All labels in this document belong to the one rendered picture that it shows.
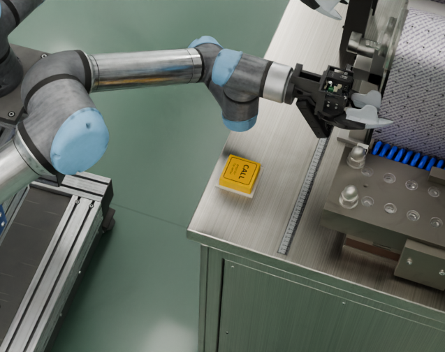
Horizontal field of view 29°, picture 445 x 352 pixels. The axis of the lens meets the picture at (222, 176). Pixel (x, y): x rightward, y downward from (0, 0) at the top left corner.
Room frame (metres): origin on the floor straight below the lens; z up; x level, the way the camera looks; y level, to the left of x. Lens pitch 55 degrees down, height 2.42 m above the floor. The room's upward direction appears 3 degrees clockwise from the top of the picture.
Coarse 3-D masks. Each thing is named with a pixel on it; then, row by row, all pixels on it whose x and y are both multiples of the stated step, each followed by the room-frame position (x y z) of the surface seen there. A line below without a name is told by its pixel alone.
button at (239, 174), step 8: (232, 160) 1.09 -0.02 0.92; (240, 160) 1.09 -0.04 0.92; (248, 160) 1.09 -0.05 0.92; (224, 168) 1.07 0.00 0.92; (232, 168) 1.07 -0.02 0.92; (240, 168) 1.07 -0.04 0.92; (248, 168) 1.07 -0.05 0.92; (256, 168) 1.07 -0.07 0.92; (224, 176) 1.05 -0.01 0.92; (232, 176) 1.05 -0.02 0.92; (240, 176) 1.05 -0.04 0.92; (248, 176) 1.05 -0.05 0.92; (256, 176) 1.06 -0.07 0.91; (224, 184) 1.04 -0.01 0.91; (232, 184) 1.03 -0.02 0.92; (240, 184) 1.03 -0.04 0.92; (248, 184) 1.03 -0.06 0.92; (248, 192) 1.02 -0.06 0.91
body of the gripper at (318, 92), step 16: (304, 80) 1.11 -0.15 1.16; (320, 80) 1.11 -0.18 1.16; (336, 80) 1.12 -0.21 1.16; (352, 80) 1.13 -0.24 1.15; (288, 96) 1.11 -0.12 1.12; (304, 96) 1.11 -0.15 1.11; (320, 96) 1.09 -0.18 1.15; (336, 96) 1.08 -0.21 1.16; (320, 112) 1.09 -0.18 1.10; (336, 112) 1.08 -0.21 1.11
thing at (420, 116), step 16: (384, 96) 1.08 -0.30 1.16; (400, 96) 1.08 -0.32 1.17; (416, 96) 1.07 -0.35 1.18; (432, 96) 1.06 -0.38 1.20; (384, 112) 1.08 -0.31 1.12; (400, 112) 1.07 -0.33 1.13; (416, 112) 1.07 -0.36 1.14; (432, 112) 1.06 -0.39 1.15; (384, 128) 1.08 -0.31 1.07; (400, 128) 1.07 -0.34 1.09; (416, 128) 1.06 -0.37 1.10; (432, 128) 1.05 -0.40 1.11; (384, 144) 1.08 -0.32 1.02; (400, 144) 1.07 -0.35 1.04; (416, 144) 1.06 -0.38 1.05; (432, 144) 1.05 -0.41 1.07
